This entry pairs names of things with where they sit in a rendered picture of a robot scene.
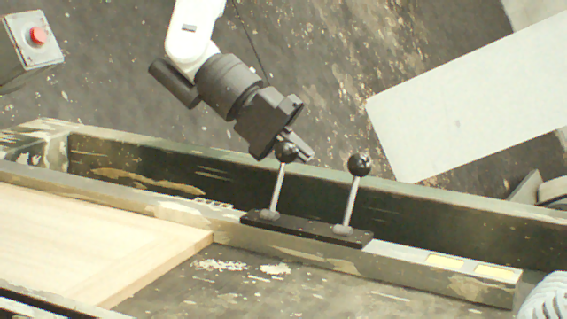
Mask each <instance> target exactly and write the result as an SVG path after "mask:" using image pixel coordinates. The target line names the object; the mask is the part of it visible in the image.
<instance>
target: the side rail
mask: <svg viewBox="0 0 567 319"><path fill-rule="evenodd" d="M70 136H71V146H72V148H71V150H72V154H71V169H72V175H77V176H81V177H85V178H89V179H94V180H98V181H102V182H107V183H114V184H118V185H123V186H127V187H131V188H136V189H140V190H144V191H152V192H156V193H160V194H165V195H168V196H173V197H175V196H177V195H183V196H187V197H192V198H203V199H208V200H212V201H217V202H221V203H225V204H230V205H232V209H235V210H239V211H244V212H248V211H249V210H251V209H254V208H259V209H264V208H266V209H268V208H269V205H270V201H271V198H272V194H273V190H274V187H275V183H276V177H277V174H278V170H279V167H280V162H279V161H278V160H277V159H270V158H265V159H264V160H262V161H260V162H258V161H257V160H256V159H255V158H254V157H252V156H251V155H249V154H243V153H239V152H230V151H224V150H220V149H214V148H210V147H205V146H200V145H195V144H186V143H181V142H176V141H170V140H166V139H160V138H156V137H150V136H141V135H137V134H131V133H127V132H121V131H117V130H111V129H107V128H97V127H92V126H84V127H81V128H77V129H75V130H72V131H70ZM352 181H353V175H351V174H350V173H349V172H344V171H338V170H334V169H328V168H324V167H314V166H309V165H304V164H299V163H294V162H293V163H291V164H286V169H285V172H284V176H283V181H282V185H281V189H280V192H279V196H278V200H277V203H276V210H275V211H278V212H279V213H281V214H289V215H290V216H293V217H298V218H302V219H307V220H311V221H315V222H323V223H328V224H332V225H337V224H338V225H342V222H343V218H344V214H345V210H346V203H347V200H348V196H349V192H350V189H351V185H352ZM348 227H351V228H353V229H354V230H362V231H367V232H370V233H373V234H374V237H373V239H374V240H378V241H383V242H386V243H391V244H396V245H407V246H412V247H415V248H420V249H424V250H428V251H433V252H437V253H444V254H449V255H453V256H457V257H462V258H466V259H470V260H474V261H481V262H485V263H490V264H494V265H498V266H503V267H507V268H514V269H516V268H518V267H527V268H535V269H539V270H543V271H547V272H552V273H554V272H556V271H562V272H567V212H563V211H557V210H553V209H547V208H543V207H538V206H529V205H525V204H519V203H515V202H509V201H504V200H500V199H495V198H486V197H481V196H476V195H471V194H466V193H461V192H456V191H447V190H442V189H437V188H432V187H427V186H422V185H417V184H412V183H403V182H398V181H393V180H388V179H383V178H378V177H373V176H368V175H366V176H364V177H362V178H360V181H359V184H358V189H357V192H356V196H355V200H354V203H353V210H352V213H351V217H350V222H349V225H348Z"/></svg>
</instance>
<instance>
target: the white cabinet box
mask: <svg viewBox="0 0 567 319"><path fill-rule="evenodd" d="M364 103H365V108H366V110H367V112H368V115H369V117H370V120H371V122H372V124H373V126H374V129H375V131H376V132H377V136H378V139H379V141H380V144H381V145H382V147H383V150H384V153H385V155H386V158H387V159H388V161H389V164H390V166H391V168H392V171H393V173H394V175H395V178H396V180H397V181H398V182H403V183H416V182H419V181H422V180H423V179H426V178H429V177H431V176H434V175H437V174H440V173H443V172H445V171H447V170H450V169H452V168H455V167H459V166H461V165H464V164H466V163H469V162H472V161H473V160H478V159H480V158H483V157H485V156H487V155H490V154H493V153H495V152H499V151H501V150H503V149H506V148H508V147H510V146H513V145H515V144H520V143H522V142H524V141H527V140H529V139H532V138H534V137H536V136H541V135H543V134H545V133H547V132H549V131H552V130H555V129H557V128H561V127H563V126H566V125H567V10H566V11H564V12H560V13H558V14H556V15H554V16H552V17H550V18H548V19H545V20H543V21H541V22H540V23H537V24H535V25H534V24H533V25H531V26H529V27H526V28H524V29H521V30H519V31H517V32H515V33H514V34H512V35H509V36H507V37H504V38H502V39H500V40H499V41H496V42H494V43H491V44H488V45H486V46H485V47H483V48H481V49H478V50H476V51H473V52H471V53H470V54H468V55H466V56H461V57H459V58H457V59H454V60H452V61H450V62H448V63H446V64H444V65H442V66H438V67H436V68H434V69H432V70H430V71H428V72H426V73H424V74H420V75H418V76H417V77H415V78H412V79H410V80H408V81H406V82H403V83H401V84H399V85H397V86H394V87H392V88H390V89H387V90H385V91H383V92H381V93H378V94H376V95H375V96H373V97H370V98H368V99H366V100H364Z"/></svg>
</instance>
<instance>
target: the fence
mask: <svg viewBox="0 0 567 319"><path fill-rule="evenodd" d="M0 182H2V183H9V184H14V185H18V186H21V187H26V188H29V189H33V190H37V191H44V192H48V193H52V194H56V195H59V196H64V197H68V198H75V199H78V200H82V201H86V202H90V203H94V204H98V205H102V206H109V207H113V208H117V209H121V210H125V211H129V212H133V213H137V214H144V215H148V216H152V217H156V218H160V219H164V220H168V221H172V222H179V223H183V224H187V225H191V226H195V227H199V228H200V229H203V230H211V231H212V232H213V233H214V242H215V243H219V244H223V245H230V246H234V247H237V248H241V249H245V250H250V251H254V252H257V253H265V254H268V255H273V256H276V257H280V258H284V259H288V260H292V261H299V262H303V263H306V264H310V265H315V266H318V267H322V268H329V269H334V270H337V271H342V272H346V273H349V274H354V275H357V276H364V277H368V278H372V279H376V280H379V281H384V282H387V283H391V284H398V285H402V286H406V287H414V288H417V289H422V290H426V291H429V292H436V293H440V294H444V295H447V296H451V297H455V298H458V299H463V300H469V301H473V302H477V303H481V304H485V305H489V306H493V307H494V306H496V307H504V308H506V309H510V310H511V309H512V308H513V307H514V305H515V303H516V301H517V298H518V296H519V291H520V284H521V277H522V272H523V270H519V269H514V268H507V267H503V266H498V265H494V264H490V263H485V262H481V261H474V260H470V259H466V258H462V257H457V256H453V255H449V254H444V253H437V252H433V251H428V250H424V249H420V248H415V247H412V246H407V245H396V244H391V243H386V242H383V241H378V240H374V239H373V240H372V241H371V242H370V243H369V244H368V245H367V246H366V247H364V248H363V249H362V250H358V249H353V248H350V247H345V246H341V245H333V244H330V243H324V242H321V241H316V240H313V239H308V238H304V237H296V236H293V235H288V234H284V233H280V232H276V231H272V230H265V229H261V228H256V227H252V226H247V225H243V224H240V223H239V217H240V216H241V215H243V214H245V213H246V212H244V211H239V210H235V209H231V208H227V207H222V206H215V205H210V204H207V203H202V202H197V201H194V200H189V199H185V198H178V197H173V196H168V195H165V194H160V193H156V192H152V191H144V190H140V189H136V188H131V187H127V186H123V185H118V184H114V183H107V182H102V181H98V180H94V179H89V178H85V177H81V176H77V175H70V174H66V173H61V172H58V171H53V170H49V169H45V168H40V167H32V166H29V165H25V164H20V163H17V162H12V161H8V160H4V159H0ZM431 254H434V255H438V256H443V257H447V258H451V259H456V260H459V261H465V262H464V263H463V265H462V267H461V268H453V267H449V266H445V265H440V264H437V263H432V262H428V261H426V260H427V258H428V257H429V256H430V255H431ZM478 265H483V266H487V267H492V268H499V269H504V270H507V271H512V272H514V275H513V276H512V278H511V279H510V280H508V279H505V278H500V277H496V276H489V275H485V274H480V273H477V272H474V271H475V269H476V268H477V266H478Z"/></svg>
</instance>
